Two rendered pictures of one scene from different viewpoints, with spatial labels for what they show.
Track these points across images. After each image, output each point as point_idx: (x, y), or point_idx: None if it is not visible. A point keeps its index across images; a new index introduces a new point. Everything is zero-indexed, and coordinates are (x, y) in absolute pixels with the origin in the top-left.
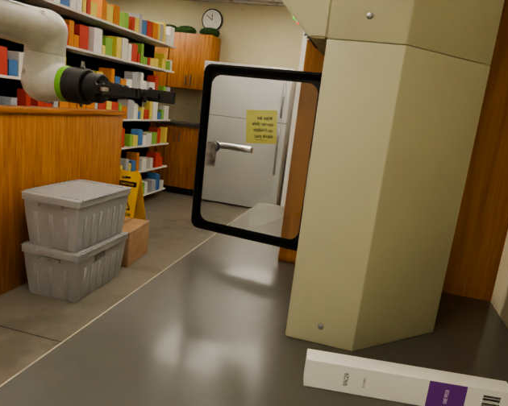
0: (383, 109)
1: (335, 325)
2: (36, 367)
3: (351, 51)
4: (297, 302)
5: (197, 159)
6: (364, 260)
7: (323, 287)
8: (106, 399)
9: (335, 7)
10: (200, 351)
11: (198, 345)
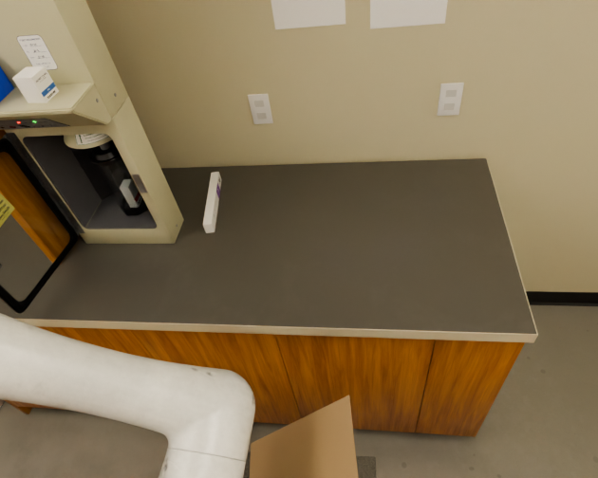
0: (140, 128)
1: (177, 218)
2: (224, 321)
3: (121, 115)
4: (169, 228)
5: None
6: (168, 187)
7: (169, 211)
8: (239, 287)
9: (105, 102)
10: (196, 269)
11: (191, 272)
